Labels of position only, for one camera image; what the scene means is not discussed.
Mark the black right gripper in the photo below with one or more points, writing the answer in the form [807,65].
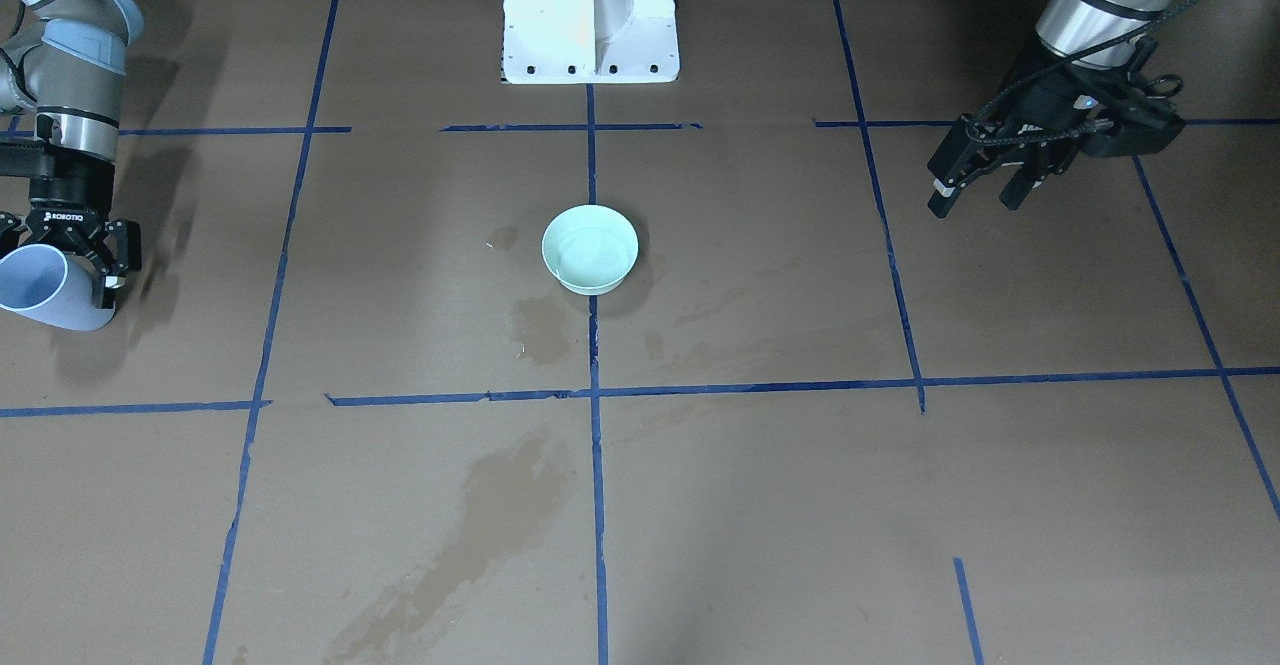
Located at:
[66,197]

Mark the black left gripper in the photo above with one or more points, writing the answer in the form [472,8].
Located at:
[1037,90]

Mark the blue plastic cup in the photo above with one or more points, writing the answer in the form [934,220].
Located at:
[40,282]

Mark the mint green bowl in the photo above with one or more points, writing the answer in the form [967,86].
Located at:
[590,249]

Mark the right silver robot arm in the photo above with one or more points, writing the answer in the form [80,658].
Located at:
[66,68]

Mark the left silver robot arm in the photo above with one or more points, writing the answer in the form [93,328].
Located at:
[1099,34]

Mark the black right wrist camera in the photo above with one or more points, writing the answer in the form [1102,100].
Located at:
[24,158]

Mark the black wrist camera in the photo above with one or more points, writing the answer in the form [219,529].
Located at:
[1137,116]
[24,158]

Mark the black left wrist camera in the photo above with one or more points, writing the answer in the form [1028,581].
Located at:
[1137,116]

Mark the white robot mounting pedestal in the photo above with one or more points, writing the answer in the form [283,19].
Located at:
[565,42]

